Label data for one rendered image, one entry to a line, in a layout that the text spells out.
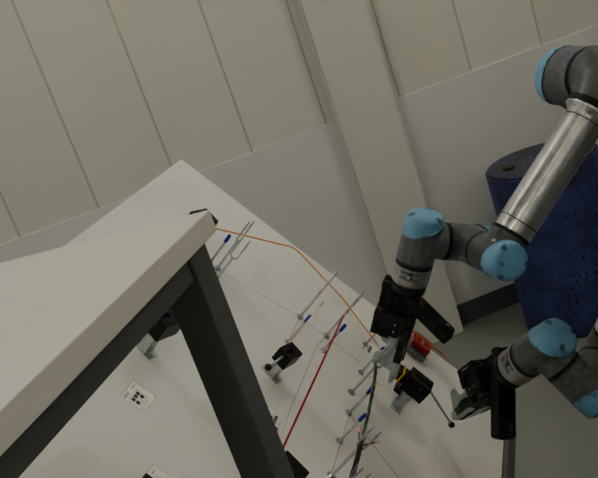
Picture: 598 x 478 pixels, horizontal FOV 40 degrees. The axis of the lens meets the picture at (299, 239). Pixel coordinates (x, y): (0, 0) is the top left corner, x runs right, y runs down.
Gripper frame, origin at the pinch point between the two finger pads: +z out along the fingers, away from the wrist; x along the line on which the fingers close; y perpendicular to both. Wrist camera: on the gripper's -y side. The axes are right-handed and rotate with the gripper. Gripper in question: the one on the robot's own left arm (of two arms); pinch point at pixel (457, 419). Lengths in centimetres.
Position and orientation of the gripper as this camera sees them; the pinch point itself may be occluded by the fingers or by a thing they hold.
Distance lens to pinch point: 183.5
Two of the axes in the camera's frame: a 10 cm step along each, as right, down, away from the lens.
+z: -4.2, 5.5, 7.3
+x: -8.8, -0.5, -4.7
